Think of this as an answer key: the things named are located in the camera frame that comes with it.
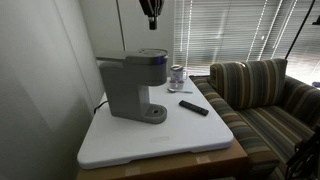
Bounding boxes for white window blinds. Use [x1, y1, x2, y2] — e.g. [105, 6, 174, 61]
[174, 0, 320, 84]

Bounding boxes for white coffee pod near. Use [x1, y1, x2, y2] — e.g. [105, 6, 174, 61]
[169, 80, 177, 89]

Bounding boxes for black power cable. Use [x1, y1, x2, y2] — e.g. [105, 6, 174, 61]
[92, 100, 109, 116]

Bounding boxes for white coffee pod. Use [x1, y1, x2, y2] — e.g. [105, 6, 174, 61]
[169, 80, 177, 89]
[177, 80, 184, 90]

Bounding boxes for black remote control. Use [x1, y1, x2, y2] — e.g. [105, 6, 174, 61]
[179, 100, 209, 116]

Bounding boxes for thin metal lamp pole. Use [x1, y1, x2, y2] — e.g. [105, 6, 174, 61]
[115, 0, 127, 51]

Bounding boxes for white coffee pod far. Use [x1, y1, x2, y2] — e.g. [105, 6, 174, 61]
[177, 80, 184, 90]

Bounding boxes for striped brown sofa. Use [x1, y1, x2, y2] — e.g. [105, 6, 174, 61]
[191, 59, 320, 180]

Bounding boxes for grey coffee machine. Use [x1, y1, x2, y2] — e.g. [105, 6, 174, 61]
[97, 49, 168, 124]

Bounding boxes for white table top board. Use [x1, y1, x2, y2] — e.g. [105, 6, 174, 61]
[77, 79, 234, 169]

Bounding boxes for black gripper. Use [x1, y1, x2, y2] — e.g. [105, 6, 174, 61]
[139, 0, 164, 30]

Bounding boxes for wooden side table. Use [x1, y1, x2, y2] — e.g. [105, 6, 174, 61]
[76, 139, 248, 180]

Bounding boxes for white mug with lid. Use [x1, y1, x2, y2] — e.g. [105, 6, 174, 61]
[170, 65, 184, 81]

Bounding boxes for silver metal spoon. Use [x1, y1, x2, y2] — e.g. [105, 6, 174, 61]
[167, 88, 193, 94]

